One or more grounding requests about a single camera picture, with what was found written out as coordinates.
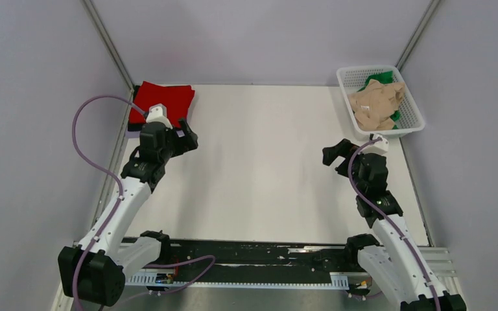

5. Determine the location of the beige t shirt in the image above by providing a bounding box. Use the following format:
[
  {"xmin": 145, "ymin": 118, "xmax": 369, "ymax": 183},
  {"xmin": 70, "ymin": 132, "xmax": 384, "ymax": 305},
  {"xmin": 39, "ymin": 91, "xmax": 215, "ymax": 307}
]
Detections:
[{"xmin": 346, "ymin": 79, "xmax": 406, "ymax": 132}]

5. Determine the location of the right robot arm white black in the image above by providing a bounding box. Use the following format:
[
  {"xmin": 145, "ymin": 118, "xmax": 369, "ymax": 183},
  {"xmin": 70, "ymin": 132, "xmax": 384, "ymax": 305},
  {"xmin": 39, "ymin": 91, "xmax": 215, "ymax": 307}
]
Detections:
[{"xmin": 322, "ymin": 134, "xmax": 467, "ymax": 310}]

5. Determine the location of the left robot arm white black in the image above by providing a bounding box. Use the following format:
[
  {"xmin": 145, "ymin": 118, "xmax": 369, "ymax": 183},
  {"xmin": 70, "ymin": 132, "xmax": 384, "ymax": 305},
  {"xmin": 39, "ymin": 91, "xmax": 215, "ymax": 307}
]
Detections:
[{"xmin": 58, "ymin": 119, "xmax": 198, "ymax": 306}]

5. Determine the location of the folded black t shirt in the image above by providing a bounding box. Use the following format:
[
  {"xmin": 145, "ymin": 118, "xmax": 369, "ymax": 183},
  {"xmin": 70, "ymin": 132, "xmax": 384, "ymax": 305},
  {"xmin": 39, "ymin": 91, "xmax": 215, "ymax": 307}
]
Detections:
[{"xmin": 127, "ymin": 123, "xmax": 145, "ymax": 132}]

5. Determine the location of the folded red t shirt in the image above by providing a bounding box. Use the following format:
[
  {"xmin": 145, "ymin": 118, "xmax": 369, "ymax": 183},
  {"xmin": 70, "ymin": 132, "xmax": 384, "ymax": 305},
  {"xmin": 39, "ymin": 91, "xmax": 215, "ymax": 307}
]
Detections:
[{"xmin": 134, "ymin": 81, "xmax": 196, "ymax": 128}]

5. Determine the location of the white plastic basket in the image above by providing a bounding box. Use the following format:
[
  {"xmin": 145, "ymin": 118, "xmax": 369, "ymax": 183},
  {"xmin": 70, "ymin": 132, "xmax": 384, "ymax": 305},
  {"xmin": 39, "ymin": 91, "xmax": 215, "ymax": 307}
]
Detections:
[{"xmin": 336, "ymin": 65, "xmax": 425, "ymax": 140}]

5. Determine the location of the green t shirt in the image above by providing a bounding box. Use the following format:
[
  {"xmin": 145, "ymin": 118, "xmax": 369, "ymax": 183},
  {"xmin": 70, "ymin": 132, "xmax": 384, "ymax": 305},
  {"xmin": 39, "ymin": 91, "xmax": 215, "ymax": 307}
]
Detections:
[{"xmin": 357, "ymin": 71, "xmax": 401, "ymax": 130}]

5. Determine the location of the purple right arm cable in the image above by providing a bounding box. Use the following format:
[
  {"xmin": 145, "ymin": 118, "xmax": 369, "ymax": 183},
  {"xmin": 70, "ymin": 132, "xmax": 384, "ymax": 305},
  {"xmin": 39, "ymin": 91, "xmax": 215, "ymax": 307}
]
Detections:
[{"xmin": 346, "ymin": 137, "xmax": 442, "ymax": 311}]

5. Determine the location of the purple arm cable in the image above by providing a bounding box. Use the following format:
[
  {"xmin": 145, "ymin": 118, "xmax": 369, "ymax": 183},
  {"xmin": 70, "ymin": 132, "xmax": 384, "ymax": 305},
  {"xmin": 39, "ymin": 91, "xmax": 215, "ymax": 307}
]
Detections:
[
  {"xmin": 71, "ymin": 95, "xmax": 150, "ymax": 311},
  {"xmin": 346, "ymin": 137, "xmax": 442, "ymax": 311}
]

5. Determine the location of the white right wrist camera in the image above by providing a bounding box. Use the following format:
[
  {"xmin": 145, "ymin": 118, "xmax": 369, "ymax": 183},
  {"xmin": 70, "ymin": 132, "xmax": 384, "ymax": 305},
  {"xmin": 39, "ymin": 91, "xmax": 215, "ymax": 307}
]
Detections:
[{"xmin": 366, "ymin": 133, "xmax": 390, "ymax": 156}]

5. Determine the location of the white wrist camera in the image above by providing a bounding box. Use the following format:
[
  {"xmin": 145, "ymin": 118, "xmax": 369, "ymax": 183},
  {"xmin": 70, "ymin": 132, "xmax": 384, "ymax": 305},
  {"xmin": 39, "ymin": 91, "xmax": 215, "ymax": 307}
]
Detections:
[
  {"xmin": 366, "ymin": 133, "xmax": 390, "ymax": 156},
  {"xmin": 145, "ymin": 104, "xmax": 173, "ymax": 129}
]

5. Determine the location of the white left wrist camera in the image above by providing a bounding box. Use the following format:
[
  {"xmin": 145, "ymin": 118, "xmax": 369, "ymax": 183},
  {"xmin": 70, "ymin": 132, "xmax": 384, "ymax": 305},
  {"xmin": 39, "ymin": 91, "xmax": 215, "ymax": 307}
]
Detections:
[{"xmin": 145, "ymin": 104, "xmax": 173, "ymax": 129}]

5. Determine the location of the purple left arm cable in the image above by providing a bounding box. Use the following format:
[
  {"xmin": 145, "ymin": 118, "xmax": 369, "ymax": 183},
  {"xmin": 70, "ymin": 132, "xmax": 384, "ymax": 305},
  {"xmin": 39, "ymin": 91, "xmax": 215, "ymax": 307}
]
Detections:
[{"xmin": 71, "ymin": 95, "xmax": 150, "ymax": 311}]

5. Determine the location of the white slotted cable duct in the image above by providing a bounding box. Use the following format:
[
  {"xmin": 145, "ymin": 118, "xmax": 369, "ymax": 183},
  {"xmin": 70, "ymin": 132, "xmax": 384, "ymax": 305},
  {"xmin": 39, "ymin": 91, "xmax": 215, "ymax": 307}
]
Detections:
[{"xmin": 126, "ymin": 272, "xmax": 350, "ymax": 291}]

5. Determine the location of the left aluminium frame post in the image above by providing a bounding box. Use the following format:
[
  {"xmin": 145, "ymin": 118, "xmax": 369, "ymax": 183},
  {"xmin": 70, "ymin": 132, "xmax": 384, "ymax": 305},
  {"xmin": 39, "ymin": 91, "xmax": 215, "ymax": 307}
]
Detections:
[{"xmin": 80, "ymin": 0, "xmax": 135, "ymax": 93}]

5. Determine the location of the aluminium frame post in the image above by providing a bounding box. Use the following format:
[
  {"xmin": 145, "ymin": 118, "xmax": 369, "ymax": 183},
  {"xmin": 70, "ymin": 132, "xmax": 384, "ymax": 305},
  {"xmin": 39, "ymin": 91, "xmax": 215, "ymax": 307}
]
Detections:
[
  {"xmin": 395, "ymin": 0, "xmax": 443, "ymax": 71},
  {"xmin": 80, "ymin": 0, "xmax": 135, "ymax": 93}
]

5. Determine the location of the right aluminium frame post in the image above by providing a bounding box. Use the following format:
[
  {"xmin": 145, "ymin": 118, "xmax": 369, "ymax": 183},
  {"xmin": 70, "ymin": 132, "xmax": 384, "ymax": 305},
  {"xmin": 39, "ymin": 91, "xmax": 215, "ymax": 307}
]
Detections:
[{"xmin": 395, "ymin": 0, "xmax": 443, "ymax": 71}]

